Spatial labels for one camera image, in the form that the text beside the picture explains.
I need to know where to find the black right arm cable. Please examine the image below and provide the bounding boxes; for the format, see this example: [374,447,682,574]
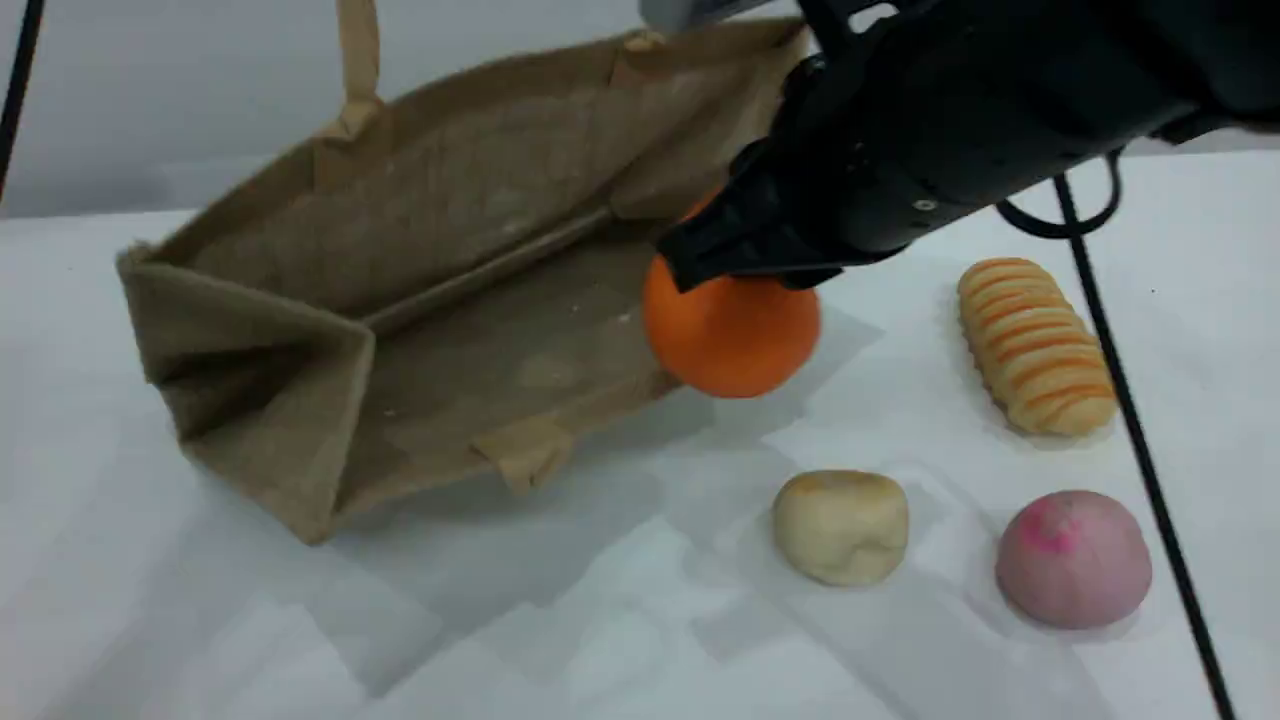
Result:
[995,145,1239,720]

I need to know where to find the pale egg yolk pastry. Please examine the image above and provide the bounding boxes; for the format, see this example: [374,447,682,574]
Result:
[771,470,910,588]

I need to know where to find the pink round bun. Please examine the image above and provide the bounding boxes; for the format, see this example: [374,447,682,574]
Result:
[995,490,1153,631]

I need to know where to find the striped yellow bread loaf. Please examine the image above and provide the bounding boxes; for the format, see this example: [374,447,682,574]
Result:
[957,258,1121,438]

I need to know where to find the orange toy fruit with stem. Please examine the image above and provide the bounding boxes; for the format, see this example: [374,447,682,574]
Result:
[642,190,823,399]

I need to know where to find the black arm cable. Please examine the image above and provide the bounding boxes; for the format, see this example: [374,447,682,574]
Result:
[995,145,1239,720]
[0,0,46,201]

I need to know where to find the brown jute tote bag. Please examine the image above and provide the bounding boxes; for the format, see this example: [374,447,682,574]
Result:
[115,0,816,546]

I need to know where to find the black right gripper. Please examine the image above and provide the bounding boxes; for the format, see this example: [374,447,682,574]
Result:
[655,0,1201,293]

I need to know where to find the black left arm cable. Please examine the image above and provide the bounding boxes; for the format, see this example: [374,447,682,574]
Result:
[0,0,46,201]

